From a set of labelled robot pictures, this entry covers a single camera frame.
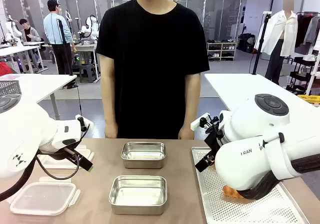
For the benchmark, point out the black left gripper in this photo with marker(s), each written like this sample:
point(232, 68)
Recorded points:
point(58, 153)

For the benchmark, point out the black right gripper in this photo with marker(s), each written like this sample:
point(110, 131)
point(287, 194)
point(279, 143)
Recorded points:
point(216, 136)

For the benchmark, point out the white clear plastic lid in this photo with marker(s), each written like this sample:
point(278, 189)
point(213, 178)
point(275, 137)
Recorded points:
point(42, 199)
point(86, 155)

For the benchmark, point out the person's left forearm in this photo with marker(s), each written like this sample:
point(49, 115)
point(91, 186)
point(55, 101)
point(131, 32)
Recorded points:
point(191, 98)

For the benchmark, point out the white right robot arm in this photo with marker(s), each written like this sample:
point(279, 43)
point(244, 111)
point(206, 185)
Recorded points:
point(240, 164)

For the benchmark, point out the person's right forearm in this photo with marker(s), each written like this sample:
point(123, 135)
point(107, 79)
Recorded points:
point(110, 96)

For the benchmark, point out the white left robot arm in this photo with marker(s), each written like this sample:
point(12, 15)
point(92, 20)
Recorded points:
point(25, 133)

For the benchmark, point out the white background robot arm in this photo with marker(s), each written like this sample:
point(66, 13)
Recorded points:
point(91, 26)

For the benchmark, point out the steel rectangular container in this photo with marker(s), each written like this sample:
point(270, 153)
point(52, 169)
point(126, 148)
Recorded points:
point(138, 195)
point(143, 155)

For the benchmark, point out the person's left hand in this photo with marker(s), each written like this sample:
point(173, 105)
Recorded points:
point(186, 133)

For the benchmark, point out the person's right hand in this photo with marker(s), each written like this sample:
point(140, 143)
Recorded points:
point(111, 130)

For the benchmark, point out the perforated metal baking tray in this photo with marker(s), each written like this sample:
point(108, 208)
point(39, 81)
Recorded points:
point(225, 209)

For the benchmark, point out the white side table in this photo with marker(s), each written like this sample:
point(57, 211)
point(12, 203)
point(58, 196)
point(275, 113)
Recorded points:
point(42, 83)

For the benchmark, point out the grey plastic step stool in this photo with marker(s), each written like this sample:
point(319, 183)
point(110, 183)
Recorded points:
point(88, 72)

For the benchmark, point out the grey perforated basket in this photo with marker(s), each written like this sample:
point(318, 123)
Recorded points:
point(8, 86)

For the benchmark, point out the person in black t-shirt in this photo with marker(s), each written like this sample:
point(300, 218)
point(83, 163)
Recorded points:
point(150, 66)

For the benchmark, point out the white shoe rack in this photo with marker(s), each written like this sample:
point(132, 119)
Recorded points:
point(221, 51)

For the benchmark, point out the black tripod pole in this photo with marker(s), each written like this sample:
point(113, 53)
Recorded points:
point(62, 46)

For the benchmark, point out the yellow flat box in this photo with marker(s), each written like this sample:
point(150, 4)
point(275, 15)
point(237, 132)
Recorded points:
point(307, 99)

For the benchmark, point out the person in red top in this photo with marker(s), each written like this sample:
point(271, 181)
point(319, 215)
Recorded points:
point(5, 69)

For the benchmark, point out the black bags pile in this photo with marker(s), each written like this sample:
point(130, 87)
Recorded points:
point(246, 42)

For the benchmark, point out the white background desk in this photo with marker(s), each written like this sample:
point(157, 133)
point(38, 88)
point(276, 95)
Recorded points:
point(17, 49)

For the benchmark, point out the black tripod on table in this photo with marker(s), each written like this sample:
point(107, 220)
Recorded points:
point(260, 43)

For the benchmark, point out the man in light blue shirt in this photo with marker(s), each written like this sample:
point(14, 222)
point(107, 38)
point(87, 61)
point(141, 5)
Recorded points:
point(56, 31)

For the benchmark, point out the seated person in dark top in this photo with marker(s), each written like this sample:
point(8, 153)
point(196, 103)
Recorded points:
point(30, 33)

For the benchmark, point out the mannequin with white shirt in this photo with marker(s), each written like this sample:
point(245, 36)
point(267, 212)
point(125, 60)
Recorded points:
point(287, 31)

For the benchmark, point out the clothes rack with dark garments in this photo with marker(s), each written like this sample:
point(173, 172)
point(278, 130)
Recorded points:
point(303, 28)

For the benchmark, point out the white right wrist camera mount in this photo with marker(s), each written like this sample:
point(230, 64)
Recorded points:
point(197, 123)

